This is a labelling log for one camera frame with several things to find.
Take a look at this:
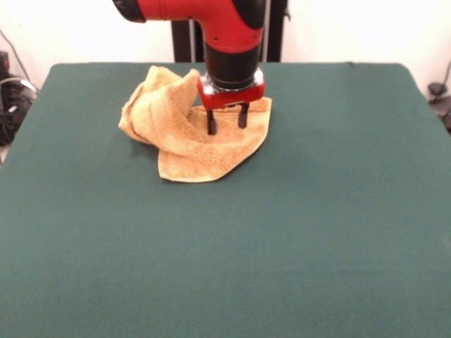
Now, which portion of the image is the orange terry towel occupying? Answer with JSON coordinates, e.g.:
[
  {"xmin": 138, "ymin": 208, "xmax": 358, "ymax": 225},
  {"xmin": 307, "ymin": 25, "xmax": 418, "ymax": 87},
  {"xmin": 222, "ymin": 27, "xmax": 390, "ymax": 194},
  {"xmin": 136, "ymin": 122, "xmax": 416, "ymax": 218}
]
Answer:
[{"xmin": 118, "ymin": 65, "xmax": 273, "ymax": 184}]

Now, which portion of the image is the dark green table cloth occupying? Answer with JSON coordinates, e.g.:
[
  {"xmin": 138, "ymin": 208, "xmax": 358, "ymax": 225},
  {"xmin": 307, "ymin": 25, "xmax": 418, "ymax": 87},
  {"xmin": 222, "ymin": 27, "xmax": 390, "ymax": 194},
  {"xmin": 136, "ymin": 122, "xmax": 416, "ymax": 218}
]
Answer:
[{"xmin": 0, "ymin": 62, "xmax": 451, "ymax": 338}]

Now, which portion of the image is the white cable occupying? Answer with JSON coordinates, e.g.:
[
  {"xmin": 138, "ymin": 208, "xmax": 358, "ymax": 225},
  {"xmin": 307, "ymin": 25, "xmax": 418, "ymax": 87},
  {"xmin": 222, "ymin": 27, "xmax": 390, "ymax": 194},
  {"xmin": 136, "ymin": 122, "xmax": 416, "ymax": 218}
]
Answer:
[{"xmin": 0, "ymin": 76, "xmax": 39, "ymax": 94}]

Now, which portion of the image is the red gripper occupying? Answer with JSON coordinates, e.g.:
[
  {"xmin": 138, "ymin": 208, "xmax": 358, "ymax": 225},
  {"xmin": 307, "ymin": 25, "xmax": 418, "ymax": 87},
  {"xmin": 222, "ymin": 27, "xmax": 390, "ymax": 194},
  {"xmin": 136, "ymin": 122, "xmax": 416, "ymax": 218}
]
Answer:
[{"xmin": 197, "ymin": 72, "xmax": 267, "ymax": 137}]

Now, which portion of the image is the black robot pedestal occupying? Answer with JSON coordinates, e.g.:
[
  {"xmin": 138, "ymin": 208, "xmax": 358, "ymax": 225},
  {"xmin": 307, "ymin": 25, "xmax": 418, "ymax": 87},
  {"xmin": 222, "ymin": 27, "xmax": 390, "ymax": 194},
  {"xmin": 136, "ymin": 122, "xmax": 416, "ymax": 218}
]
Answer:
[{"xmin": 171, "ymin": 0, "xmax": 292, "ymax": 63}]

